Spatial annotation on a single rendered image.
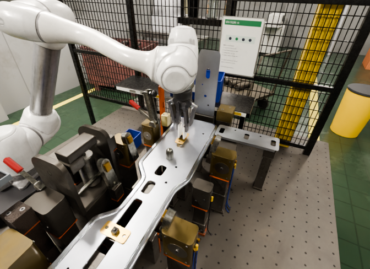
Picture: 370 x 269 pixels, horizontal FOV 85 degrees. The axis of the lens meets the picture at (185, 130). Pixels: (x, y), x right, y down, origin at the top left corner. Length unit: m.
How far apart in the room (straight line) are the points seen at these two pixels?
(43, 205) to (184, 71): 0.52
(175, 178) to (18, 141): 0.77
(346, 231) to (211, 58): 1.76
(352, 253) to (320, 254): 1.03
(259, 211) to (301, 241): 0.20
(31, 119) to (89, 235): 0.77
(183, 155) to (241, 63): 0.68
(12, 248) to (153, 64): 0.55
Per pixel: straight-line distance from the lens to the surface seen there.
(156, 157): 0.85
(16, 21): 0.90
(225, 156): 0.80
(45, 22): 0.86
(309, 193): 1.29
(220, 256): 0.96
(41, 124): 1.29
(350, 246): 2.16
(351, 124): 3.29
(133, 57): 0.61
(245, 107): 1.19
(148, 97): 0.88
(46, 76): 1.15
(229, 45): 1.27
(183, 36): 0.70
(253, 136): 1.02
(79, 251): 0.68
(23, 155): 1.23
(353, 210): 2.41
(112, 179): 0.77
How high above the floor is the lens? 1.57
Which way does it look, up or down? 35 degrees down
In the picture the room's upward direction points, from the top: 1 degrees clockwise
